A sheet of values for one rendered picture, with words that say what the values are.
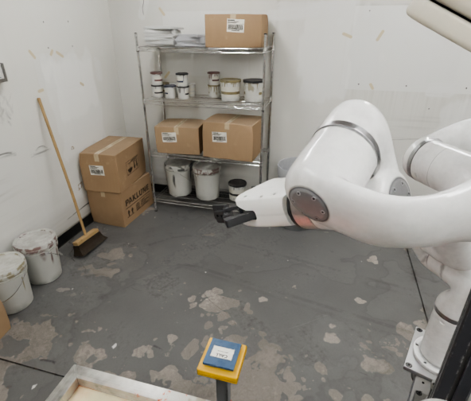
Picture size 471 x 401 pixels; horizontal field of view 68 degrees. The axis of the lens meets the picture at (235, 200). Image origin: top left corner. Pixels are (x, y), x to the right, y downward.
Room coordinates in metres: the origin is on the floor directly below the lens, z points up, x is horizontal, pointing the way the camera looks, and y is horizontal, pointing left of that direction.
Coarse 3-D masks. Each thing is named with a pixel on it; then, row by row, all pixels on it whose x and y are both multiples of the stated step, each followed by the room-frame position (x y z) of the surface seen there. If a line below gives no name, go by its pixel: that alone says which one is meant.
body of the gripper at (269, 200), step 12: (276, 180) 0.52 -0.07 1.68; (252, 192) 0.48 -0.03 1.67; (264, 192) 0.46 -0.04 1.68; (276, 192) 0.44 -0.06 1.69; (240, 204) 0.47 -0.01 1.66; (252, 204) 0.45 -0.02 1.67; (264, 204) 0.43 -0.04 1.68; (276, 204) 0.42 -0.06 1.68; (288, 204) 0.42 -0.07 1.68; (264, 216) 0.43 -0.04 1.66; (276, 216) 0.42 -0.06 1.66; (288, 216) 0.41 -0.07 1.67
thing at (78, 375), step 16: (80, 368) 0.70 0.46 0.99; (64, 384) 0.65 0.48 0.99; (80, 384) 0.67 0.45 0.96; (96, 384) 0.66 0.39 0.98; (112, 384) 0.65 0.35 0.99; (128, 384) 0.65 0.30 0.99; (144, 384) 0.65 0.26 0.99; (48, 400) 0.60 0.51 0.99; (64, 400) 0.62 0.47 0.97; (144, 400) 0.62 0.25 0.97; (160, 400) 0.60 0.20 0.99; (176, 400) 0.60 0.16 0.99; (192, 400) 0.60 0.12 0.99; (208, 400) 0.60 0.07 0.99
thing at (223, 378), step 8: (208, 344) 0.82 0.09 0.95; (240, 352) 0.79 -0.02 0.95; (200, 360) 0.76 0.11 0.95; (240, 360) 0.76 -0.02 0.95; (200, 368) 0.73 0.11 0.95; (208, 368) 0.73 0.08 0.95; (216, 368) 0.73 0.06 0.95; (240, 368) 0.74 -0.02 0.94; (208, 376) 0.72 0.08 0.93; (216, 376) 0.71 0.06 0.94; (224, 376) 0.71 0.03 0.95; (232, 376) 0.70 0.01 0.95; (216, 384) 0.76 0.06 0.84; (224, 384) 0.75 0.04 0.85; (216, 392) 0.76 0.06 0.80; (224, 392) 0.75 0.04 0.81; (216, 400) 0.76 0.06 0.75; (224, 400) 0.75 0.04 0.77
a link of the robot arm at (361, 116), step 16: (336, 112) 0.38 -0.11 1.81; (352, 112) 0.36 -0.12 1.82; (368, 112) 0.36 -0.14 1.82; (320, 128) 0.37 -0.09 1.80; (352, 128) 0.34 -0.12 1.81; (368, 128) 0.35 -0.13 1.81; (384, 128) 0.36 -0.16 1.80; (384, 144) 0.35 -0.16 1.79; (384, 160) 0.35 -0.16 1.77; (384, 176) 0.35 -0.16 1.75; (400, 176) 0.36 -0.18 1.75; (384, 192) 0.34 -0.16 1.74; (400, 192) 0.35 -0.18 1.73; (320, 224) 0.38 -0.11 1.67
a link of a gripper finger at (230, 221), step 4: (244, 212) 0.45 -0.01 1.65; (248, 212) 0.45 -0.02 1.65; (252, 212) 0.45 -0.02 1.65; (228, 216) 0.46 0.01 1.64; (232, 216) 0.45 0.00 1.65; (236, 216) 0.44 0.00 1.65; (240, 216) 0.44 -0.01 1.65; (244, 216) 0.44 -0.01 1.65; (248, 216) 0.44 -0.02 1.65; (252, 216) 0.44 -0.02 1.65; (224, 220) 0.44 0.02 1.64; (228, 220) 0.44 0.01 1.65; (232, 220) 0.44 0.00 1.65; (236, 220) 0.44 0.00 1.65; (240, 220) 0.44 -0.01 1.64; (244, 220) 0.44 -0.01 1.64; (248, 220) 0.44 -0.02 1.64; (228, 224) 0.44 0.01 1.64; (232, 224) 0.44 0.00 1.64; (236, 224) 0.44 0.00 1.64
